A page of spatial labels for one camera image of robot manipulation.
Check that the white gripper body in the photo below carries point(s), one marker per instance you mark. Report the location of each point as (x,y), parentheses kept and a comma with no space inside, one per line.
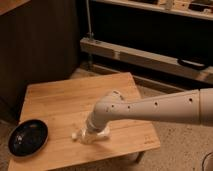
(88,137)

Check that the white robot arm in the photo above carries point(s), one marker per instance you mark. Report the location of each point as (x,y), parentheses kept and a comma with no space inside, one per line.
(190,107)

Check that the dark ceramic bowl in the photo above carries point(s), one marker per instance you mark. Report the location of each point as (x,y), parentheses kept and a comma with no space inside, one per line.
(28,138)

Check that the wooden table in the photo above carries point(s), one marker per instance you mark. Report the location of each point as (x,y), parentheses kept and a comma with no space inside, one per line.
(64,106)

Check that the long wooden beam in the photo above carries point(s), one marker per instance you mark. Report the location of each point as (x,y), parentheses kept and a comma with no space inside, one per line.
(145,59)

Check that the metal pole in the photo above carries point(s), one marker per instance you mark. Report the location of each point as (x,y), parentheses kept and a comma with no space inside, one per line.
(90,32)

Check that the wooden shelf with items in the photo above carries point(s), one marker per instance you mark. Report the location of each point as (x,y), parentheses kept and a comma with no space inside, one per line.
(176,7)

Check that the black handle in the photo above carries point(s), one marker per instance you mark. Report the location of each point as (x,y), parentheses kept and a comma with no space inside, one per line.
(192,65)

